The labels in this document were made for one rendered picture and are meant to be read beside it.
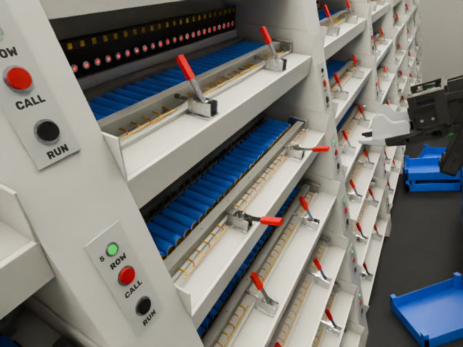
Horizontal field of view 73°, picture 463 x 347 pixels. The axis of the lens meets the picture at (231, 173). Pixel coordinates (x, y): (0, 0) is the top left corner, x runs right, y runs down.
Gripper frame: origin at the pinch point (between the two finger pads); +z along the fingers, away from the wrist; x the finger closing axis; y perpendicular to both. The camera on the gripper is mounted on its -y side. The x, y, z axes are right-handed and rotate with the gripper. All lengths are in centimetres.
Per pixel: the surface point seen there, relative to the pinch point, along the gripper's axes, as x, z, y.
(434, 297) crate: -50, 7, -94
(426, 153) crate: -185, 16, -93
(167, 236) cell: 35.8, 22.4, 4.8
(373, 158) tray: -80, 23, -41
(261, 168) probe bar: 11.5, 18.2, 3.0
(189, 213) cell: 29.7, 22.7, 5.0
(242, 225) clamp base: 27.0, 15.3, 0.0
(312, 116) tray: -16.3, 16.2, 3.3
